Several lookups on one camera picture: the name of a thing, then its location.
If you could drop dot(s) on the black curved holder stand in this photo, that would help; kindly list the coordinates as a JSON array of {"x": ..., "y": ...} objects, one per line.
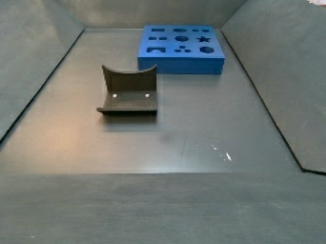
[{"x": 131, "y": 91}]

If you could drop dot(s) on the blue shape sorter block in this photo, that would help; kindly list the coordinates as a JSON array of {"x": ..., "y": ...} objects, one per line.
[{"x": 181, "y": 49}]

